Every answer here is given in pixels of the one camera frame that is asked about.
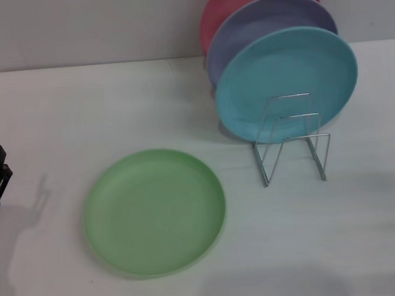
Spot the teal round plastic plate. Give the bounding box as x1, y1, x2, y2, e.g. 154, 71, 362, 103
208, 21, 365, 150

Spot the green round plastic plate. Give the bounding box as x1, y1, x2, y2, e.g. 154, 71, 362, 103
78, 143, 232, 285

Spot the chrome wire plate rack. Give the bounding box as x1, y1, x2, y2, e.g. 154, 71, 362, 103
247, 90, 335, 189

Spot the purple round plastic plate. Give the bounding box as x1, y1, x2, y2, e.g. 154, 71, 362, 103
200, 0, 343, 92

